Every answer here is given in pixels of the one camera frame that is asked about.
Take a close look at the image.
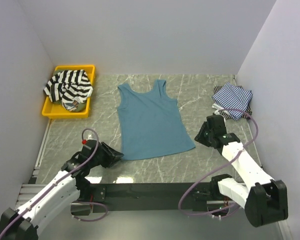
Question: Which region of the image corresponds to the yellow plastic bin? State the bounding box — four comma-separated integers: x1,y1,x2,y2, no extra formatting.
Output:
41,64,96,119

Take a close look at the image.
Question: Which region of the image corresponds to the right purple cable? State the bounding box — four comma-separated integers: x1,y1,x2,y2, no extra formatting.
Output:
177,107,260,218

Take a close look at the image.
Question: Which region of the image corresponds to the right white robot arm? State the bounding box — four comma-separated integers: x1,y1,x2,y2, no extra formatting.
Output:
195,115,289,227

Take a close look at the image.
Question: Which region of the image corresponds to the blue white striped folded top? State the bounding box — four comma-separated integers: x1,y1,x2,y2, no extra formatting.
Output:
212,82,253,120

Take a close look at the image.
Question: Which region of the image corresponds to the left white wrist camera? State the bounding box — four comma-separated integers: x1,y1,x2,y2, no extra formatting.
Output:
81,133,96,145

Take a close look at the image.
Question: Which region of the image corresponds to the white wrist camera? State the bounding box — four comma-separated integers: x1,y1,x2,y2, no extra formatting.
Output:
213,110,221,115
81,133,96,145

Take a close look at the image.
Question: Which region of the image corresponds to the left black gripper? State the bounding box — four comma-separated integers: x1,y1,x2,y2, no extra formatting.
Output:
89,141,124,168

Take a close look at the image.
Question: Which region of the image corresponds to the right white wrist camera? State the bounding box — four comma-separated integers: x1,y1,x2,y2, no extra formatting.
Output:
213,110,221,115

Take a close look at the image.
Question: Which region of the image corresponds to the teal tank top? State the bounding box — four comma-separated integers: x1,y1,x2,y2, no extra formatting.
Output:
117,79,195,161

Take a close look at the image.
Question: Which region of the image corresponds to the black white striped top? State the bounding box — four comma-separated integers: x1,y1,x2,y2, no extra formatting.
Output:
42,69,94,106

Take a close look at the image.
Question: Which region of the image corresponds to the purple cable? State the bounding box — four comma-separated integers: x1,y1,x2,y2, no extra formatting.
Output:
0,127,109,240
177,107,260,218

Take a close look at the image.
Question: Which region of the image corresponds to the aluminium rail frame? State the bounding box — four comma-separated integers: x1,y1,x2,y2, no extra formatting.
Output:
14,167,53,209

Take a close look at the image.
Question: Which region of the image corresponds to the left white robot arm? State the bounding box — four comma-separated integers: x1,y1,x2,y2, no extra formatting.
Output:
0,140,124,240

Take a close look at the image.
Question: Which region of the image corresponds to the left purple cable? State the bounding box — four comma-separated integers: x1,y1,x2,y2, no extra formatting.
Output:
0,127,109,240

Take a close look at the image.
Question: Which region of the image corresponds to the black base beam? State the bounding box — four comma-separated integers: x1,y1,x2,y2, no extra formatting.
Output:
69,181,241,215

